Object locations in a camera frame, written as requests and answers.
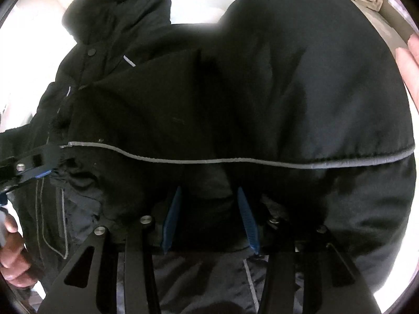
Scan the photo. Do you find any person left hand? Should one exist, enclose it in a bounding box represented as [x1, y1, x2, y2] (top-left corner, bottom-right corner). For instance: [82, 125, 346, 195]
[1, 214, 38, 288]

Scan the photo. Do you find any black hooded winter jacket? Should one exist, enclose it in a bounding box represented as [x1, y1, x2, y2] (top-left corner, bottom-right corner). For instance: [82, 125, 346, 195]
[1, 0, 417, 313]

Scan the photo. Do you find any pink lace folded blanket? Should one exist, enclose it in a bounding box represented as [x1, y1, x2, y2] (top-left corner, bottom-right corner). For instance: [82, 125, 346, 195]
[387, 0, 419, 112]

